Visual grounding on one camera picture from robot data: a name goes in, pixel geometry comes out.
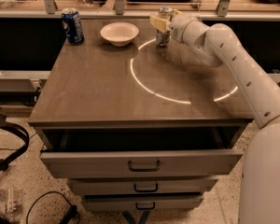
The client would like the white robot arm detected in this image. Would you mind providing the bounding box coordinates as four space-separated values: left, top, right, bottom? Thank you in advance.
150 10 280 224

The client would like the bottom drawer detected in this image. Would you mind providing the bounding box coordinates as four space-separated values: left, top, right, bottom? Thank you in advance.
81 193 203 212

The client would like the top open drawer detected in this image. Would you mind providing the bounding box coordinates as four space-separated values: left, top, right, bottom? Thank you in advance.
41 126 244 179

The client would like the clear plastic bottle on floor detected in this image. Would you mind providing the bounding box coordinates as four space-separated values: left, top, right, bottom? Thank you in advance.
7 188 18 215

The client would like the white paper bowl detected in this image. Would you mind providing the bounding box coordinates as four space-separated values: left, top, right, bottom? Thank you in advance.
100 22 139 47

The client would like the black cable on floor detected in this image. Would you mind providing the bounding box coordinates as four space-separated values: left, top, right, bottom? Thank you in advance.
25 190 81 224

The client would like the silver redbull can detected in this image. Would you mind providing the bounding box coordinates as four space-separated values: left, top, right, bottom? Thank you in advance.
156 6 173 47

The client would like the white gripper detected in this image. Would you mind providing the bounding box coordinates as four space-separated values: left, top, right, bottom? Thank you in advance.
149 9 197 43

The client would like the grey drawer cabinet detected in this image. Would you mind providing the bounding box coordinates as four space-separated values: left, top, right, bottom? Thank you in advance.
27 18 253 213

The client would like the blue pepsi can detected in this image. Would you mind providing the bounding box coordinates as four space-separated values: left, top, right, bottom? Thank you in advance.
62 7 84 45

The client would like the middle drawer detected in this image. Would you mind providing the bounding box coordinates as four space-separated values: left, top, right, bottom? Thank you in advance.
67 176 217 196

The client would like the black strap on floor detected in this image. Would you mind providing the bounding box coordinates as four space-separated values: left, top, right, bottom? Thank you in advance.
0 114 31 180

